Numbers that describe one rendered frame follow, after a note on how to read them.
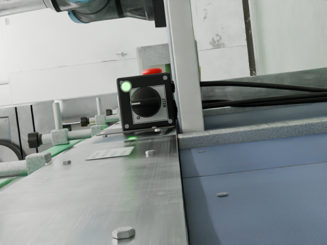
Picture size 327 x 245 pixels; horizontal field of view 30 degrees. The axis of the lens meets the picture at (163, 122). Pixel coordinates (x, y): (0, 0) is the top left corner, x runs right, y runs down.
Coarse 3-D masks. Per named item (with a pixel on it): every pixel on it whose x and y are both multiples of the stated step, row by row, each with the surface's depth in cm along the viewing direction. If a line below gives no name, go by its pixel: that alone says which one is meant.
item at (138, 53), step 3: (138, 48) 168; (138, 51) 167; (138, 54) 166; (138, 57) 166; (138, 60) 166; (141, 60) 167; (138, 63) 167; (141, 63) 167; (138, 66) 167; (141, 66) 167; (138, 69) 167; (141, 69) 168; (138, 72) 167; (141, 72) 167
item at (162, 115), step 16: (128, 80) 89; (144, 80) 89; (160, 80) 89; (128, 96) 89; (160, 96) 89; (128, 112) 89; (160, 112) 89; (176, 112) 93; (128, 128) 90; (144, 128) 90
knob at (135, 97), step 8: (144, 88) 87; (152, 88) 88; (136, 96) 87; (144, 96) 87; (152, 96) 87; (136, 104) 86; (144, 104) 86; (152, 104) 86; (160, 104) 88; (136, 112) 87; (144, 112) 87; (152, 112) 87
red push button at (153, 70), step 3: (147, 69) 120; (150, 69) 119; (153, 69) 119; (156, 69) 119; (159, 69) 120; (144, 72) 120; (147, 72) 119; (150, 72) 119; (153, 72) 119; (156, 72) 119; (159, 72) 120
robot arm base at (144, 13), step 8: (120, 0) 158; (128, 0) 158; (136, 0) 157; (144, 0) 156; (120, 8) 159; (128, 8) 159; (136, 8) 159; (144, 8) 157; (152, 8) 157; (120, 16) 162; (128, 16) 162; (136, 16) 161; (144, 16) 160; (152, 16) 160
